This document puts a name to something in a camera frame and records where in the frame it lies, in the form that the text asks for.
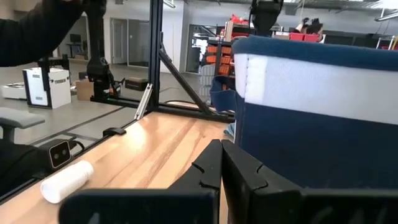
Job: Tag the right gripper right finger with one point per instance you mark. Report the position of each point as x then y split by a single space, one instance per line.
280 205

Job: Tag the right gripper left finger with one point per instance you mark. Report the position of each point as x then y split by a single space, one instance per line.
199 202

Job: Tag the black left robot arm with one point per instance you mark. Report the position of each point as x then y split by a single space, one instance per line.
97 71

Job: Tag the red storage bin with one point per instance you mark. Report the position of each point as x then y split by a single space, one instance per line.
296 36
311 37

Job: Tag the blue white striped fabric basket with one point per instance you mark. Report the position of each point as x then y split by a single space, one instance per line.
311 149

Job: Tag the shelf with orange bins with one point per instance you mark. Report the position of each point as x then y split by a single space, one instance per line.
219 59

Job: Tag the light blue soft item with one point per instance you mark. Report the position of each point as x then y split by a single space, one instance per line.
230 130

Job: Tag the black table clamp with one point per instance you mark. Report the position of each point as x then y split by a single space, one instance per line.
113 131

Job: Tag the ceiling light strip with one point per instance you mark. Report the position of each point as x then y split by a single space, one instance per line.
387 16

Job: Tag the black case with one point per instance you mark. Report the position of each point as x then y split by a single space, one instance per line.
136 84

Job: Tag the white plastic pill bottle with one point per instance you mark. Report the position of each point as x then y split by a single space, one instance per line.
66 182

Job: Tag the brown cardboard box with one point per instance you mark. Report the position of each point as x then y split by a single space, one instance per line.
84 90

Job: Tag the white box black print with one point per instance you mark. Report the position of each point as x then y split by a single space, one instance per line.
57 90

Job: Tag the black monitor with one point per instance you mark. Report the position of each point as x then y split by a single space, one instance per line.
75 38

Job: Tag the grey chair armrest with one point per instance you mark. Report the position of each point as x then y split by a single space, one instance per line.
18 118

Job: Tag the flat white box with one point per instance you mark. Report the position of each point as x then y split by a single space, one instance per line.
12 91

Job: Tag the silver metal bracket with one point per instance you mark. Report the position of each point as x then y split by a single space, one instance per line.
143 101

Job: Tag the black aluminium frame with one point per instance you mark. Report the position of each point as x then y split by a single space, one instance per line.
155 62

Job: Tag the black table-level camera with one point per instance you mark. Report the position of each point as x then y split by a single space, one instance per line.
59 154

